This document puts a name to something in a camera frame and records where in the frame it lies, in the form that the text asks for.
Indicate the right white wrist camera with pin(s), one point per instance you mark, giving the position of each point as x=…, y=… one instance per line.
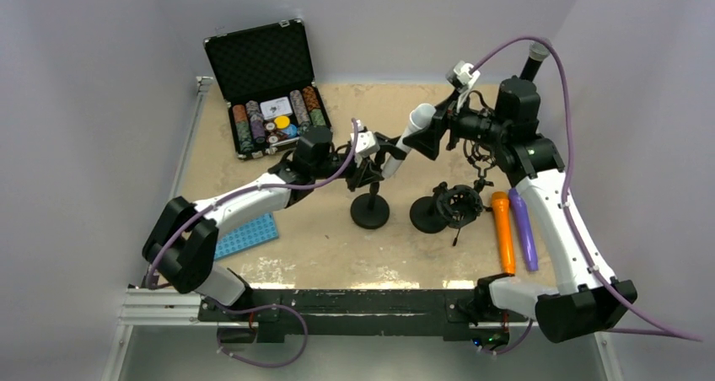
x=463, y=77

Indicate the white card box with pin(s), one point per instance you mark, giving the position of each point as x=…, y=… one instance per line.
x=273, y=108

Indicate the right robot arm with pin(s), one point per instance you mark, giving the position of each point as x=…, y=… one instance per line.
x=588, y=296

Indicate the purple microphone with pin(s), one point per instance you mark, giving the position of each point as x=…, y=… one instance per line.
x=522, y=218

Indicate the yellow chip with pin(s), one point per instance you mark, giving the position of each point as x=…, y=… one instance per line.
x=282, y=122

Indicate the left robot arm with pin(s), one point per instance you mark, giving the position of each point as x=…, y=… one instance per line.
x=182, y=244

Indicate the black tripod shock mount stand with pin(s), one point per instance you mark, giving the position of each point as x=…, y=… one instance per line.
x=480, y=177

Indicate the black poker chip case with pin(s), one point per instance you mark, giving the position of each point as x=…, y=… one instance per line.
x=262, y=63

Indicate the orange microphone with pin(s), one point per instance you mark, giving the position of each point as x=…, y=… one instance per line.
x=500, y=210

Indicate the blue building baseplate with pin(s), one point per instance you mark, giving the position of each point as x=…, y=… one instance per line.
x=254, y=233

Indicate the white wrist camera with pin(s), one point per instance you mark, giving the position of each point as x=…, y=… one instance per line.
x=463, y=77
x=364, y=142

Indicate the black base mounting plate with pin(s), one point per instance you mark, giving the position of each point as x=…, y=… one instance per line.
x=450, y=314

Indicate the black silver-head microphone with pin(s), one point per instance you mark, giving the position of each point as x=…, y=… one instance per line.
x=538, y=53

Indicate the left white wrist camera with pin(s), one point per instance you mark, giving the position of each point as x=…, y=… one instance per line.
x=364, y=142

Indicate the black shock mount round stand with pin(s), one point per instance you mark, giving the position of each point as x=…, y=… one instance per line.
x=448, y=207

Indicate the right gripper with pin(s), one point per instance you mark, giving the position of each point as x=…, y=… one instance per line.
x=427, y=140

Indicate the black clip round base stand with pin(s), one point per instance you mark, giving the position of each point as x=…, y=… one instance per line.
x=372, y=211

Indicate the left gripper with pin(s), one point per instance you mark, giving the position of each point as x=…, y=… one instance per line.
x=367, y=173

